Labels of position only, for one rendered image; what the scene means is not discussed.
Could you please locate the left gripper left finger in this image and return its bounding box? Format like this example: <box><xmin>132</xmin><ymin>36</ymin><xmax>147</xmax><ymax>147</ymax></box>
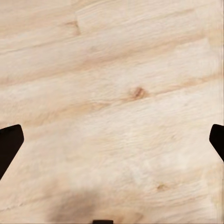
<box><xmin>0</xmin><ymin>124</ymin><xmax>24</xmax><ymax>180</ymax></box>

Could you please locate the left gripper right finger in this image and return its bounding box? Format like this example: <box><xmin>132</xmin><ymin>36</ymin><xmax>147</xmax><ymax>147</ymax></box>
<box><xmin>209</xmin><ymin>124</ymin><xmax>224</xmax><ymax>162</ymax></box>

